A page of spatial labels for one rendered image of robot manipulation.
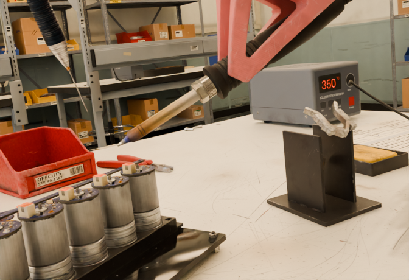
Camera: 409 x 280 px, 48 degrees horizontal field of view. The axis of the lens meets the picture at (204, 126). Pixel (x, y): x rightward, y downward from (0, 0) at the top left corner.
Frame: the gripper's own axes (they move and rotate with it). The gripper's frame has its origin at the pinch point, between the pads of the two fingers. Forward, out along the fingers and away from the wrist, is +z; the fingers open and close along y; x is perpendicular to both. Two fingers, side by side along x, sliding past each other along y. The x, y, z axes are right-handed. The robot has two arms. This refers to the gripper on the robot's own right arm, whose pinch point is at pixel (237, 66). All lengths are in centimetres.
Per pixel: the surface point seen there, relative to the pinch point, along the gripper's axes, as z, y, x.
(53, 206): 11.8, 2.8, -7.7
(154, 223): 12.2, -1.8, -0.7
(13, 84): 30, -229, -44
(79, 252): 14.1, 2.3, -5.3
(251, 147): 5.9, -30.6, 15.1
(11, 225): 12.7, 5.1, -9.4
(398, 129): -4.4, -27.4, 33.5
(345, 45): -127, -463, 244
